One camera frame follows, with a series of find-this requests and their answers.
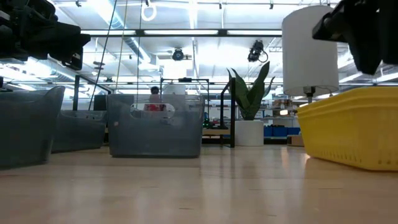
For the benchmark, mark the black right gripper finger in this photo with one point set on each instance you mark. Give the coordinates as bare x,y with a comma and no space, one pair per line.
367,56
391,48

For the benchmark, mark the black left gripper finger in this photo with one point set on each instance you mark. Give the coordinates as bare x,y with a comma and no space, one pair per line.
73,60

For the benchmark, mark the yellow plastic mesh basket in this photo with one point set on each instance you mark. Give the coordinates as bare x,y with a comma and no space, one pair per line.
348,140
373,97
373,91

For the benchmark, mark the translucent grey plastic bin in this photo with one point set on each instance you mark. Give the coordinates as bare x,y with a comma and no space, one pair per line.
81,130
25,130
155,137

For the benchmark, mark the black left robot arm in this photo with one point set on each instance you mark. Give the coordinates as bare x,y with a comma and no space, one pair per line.
7,34

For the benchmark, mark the black background monitor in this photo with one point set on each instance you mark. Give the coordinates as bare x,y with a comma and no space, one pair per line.
100,102

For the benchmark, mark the table lamp white shade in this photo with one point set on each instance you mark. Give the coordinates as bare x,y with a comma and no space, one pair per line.
309,49

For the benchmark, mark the person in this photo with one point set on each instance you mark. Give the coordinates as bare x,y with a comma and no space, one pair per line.
154,91

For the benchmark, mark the blue storage bin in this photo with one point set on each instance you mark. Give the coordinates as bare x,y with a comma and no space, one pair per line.
268,131
293,130
280,131

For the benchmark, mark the potted snake plant white pot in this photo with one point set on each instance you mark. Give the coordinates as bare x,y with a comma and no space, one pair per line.
250,99

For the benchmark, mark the black aluminium rig frame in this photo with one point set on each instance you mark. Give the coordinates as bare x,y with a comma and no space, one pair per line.
186,32

